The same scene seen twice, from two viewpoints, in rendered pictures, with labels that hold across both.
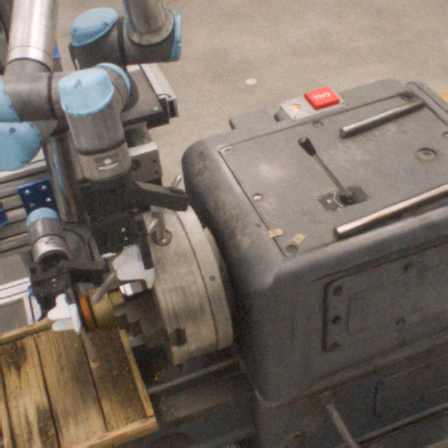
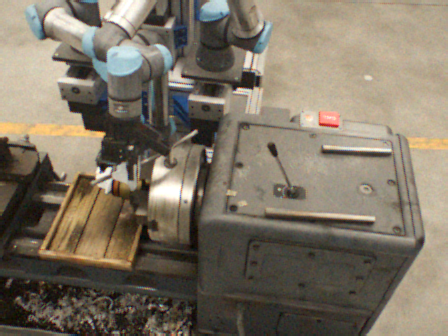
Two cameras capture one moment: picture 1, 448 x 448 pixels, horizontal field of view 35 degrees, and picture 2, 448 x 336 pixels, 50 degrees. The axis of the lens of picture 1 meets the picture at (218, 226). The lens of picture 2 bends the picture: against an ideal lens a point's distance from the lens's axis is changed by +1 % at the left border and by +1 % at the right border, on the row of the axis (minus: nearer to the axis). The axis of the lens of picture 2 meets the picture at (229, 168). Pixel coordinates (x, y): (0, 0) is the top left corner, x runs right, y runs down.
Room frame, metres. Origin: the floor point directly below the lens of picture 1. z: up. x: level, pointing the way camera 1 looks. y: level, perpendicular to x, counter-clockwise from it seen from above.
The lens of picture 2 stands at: (0.15, -0.37, 2.25)
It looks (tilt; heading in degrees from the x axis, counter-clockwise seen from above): 48 degrees down; 20
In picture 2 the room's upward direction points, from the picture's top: 4 degrees clockwise
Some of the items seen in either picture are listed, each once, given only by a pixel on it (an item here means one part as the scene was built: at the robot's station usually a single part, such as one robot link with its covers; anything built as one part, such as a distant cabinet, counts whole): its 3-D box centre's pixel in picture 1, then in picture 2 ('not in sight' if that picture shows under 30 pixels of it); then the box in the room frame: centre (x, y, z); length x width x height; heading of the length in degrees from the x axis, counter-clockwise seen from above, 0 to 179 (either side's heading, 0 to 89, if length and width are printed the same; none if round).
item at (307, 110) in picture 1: (313, 113); (319, 126); (1.31, -0.24, 1.23); 0.13 x 0.08 x 0.05; 106
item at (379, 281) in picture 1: (342, 227); (301, 207); (1.11, -0.27, 1.06); 0.59 x 0.48 x 0.39; 106
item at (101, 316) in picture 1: (102, 308); (129, 186); (0.94, 0.25, 1.08); 0.09 x 0.09 x 0.09; 16
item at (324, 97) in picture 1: (321, 99); (328, 119); (1.32, -0.26, 1.26); 0.06 x 0.06 x 0.02; 16
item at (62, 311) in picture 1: (63, 313); (104, 178); (0.92, 0.33, 1.10); 0.09 x 0.06 x 0.03; 15
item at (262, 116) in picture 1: (253, 126); (274, 118); (1.27, -0.10, 1.24); 0.09 x 0.08 x 0.03; 106
